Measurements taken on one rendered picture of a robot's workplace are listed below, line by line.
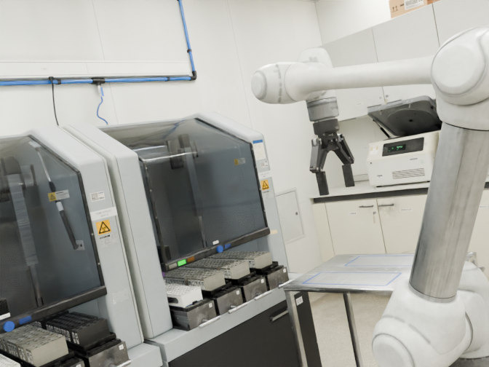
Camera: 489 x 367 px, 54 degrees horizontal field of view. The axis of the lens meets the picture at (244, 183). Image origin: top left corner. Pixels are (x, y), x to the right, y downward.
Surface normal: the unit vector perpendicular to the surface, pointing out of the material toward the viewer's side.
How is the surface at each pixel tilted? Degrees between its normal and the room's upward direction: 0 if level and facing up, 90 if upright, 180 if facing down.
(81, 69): 90
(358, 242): 90
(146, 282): 90
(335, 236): 90
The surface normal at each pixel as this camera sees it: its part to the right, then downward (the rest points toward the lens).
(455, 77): -0.77, 0.07
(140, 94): 0.69, -0.10
